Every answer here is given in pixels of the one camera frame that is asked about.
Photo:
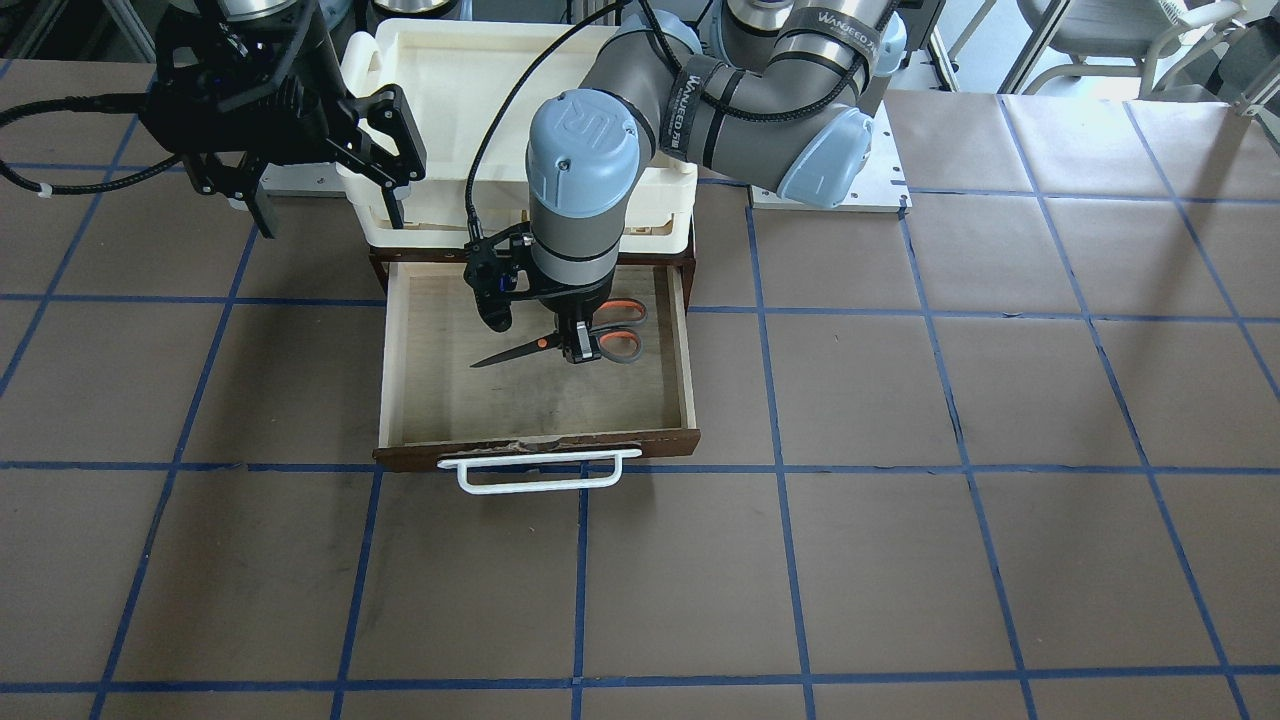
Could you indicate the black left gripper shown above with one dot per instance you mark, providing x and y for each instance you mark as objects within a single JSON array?
[{"x": 575, "y": 302}]

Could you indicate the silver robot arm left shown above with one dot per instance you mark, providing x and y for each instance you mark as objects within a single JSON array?
[{"x": 775, "y": 108}]

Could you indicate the brown wooden drawer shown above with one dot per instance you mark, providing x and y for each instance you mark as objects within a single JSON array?
[{"x": 437, "y": 401}]

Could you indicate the white drawer handle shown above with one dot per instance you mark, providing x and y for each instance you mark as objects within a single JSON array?
[{"x": 532, "y": 473}]

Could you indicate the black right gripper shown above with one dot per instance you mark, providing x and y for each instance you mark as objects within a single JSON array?
[{"x": 221, "y": 71}]

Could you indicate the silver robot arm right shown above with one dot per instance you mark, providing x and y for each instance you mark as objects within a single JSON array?
[{"x": 241, "y": 85}]

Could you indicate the brown wooden cabinet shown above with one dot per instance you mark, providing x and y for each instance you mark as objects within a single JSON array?
[{"x": 684, "y": 261}]

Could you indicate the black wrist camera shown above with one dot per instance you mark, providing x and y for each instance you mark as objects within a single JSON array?
[{"x": 493, "y": 266}]

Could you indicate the orange grey scissors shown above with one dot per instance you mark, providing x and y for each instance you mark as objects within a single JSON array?
[{"x": 583, "y": 340}]

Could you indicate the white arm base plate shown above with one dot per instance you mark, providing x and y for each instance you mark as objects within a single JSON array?
[{"x": 853, "y": 166}]

